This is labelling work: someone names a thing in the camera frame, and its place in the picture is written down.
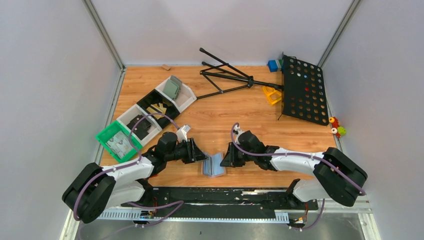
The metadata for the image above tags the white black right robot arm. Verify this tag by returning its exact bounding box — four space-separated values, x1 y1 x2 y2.
220 130 368 208

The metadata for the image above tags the white bin near green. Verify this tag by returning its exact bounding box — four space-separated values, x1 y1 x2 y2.
116 103 163 147

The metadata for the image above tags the green plastic bin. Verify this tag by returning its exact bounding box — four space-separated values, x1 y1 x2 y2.
95 120 137 163

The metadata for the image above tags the blue toy block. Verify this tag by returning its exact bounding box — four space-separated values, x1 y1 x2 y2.
267 59 283 73

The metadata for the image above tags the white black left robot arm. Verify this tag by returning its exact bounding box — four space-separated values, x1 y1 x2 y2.
61 132 208 224

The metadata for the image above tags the white slotted cable duct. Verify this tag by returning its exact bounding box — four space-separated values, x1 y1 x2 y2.
97 208 290 224

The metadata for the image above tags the grey green pouch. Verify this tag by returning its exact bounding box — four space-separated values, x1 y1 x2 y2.
163 75 183 100

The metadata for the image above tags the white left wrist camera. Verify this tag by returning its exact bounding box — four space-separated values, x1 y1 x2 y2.
176 124 191 142

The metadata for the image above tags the black plastic bin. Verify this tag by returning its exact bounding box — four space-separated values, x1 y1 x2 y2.
136 89 180 120

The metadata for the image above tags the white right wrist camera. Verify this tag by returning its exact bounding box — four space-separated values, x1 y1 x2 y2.
232 126 244 138

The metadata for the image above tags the black folding tripod stand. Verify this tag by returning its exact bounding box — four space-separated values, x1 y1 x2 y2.
196 47 285 100

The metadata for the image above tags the red yellow toy piece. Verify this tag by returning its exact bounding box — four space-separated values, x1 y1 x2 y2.
329 116 341 129

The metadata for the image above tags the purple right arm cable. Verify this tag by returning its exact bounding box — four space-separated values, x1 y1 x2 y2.
230 122 367 232

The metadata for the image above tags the green white toy piece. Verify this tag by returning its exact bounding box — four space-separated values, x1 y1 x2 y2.
331 126 347 138

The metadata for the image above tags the small wooden block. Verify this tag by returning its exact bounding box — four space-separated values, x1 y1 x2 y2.
161 64 172 71

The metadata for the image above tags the white bin far end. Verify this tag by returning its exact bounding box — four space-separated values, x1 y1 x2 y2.
155 76 197 113

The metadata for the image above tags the black perforated music tray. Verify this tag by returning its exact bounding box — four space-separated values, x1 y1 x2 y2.
280 54 329 126

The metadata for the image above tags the clear packet in green bin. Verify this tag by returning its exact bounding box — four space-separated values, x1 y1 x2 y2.
106 131 133 159

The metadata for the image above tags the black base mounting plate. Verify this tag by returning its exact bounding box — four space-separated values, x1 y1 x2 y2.
136 187 319 219

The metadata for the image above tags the yellow toy frame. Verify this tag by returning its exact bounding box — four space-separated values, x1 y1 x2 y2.
262 86 282 106

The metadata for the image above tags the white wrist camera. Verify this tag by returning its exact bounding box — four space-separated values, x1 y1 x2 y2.
176 124 191 142
232 126 244 138

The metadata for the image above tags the tan black item in bin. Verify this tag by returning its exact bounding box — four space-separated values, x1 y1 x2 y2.
146 102 169 115

